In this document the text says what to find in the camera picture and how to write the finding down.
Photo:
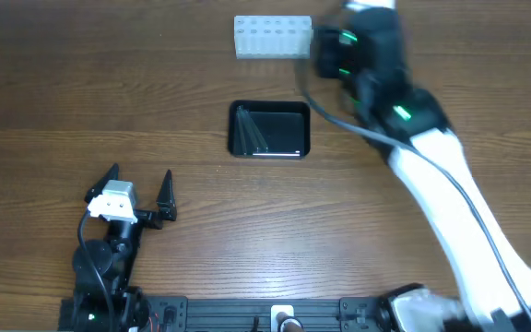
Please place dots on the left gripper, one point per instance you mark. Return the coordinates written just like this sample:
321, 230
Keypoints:
150, 217

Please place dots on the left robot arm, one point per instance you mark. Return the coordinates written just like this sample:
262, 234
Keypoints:
102, 253

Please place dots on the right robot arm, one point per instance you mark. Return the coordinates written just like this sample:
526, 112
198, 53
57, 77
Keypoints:
436, 184

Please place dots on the clear test tube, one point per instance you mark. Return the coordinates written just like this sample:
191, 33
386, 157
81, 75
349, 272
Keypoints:
258, 133

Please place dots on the black tray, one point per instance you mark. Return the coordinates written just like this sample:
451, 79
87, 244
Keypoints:
284, 126

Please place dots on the white test tube rack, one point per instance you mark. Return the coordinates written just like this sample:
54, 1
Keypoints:
272, 39

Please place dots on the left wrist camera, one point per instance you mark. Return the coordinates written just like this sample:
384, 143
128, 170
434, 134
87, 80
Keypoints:
113, 203

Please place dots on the mounting rail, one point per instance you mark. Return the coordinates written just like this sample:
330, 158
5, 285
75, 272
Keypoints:
228, 313

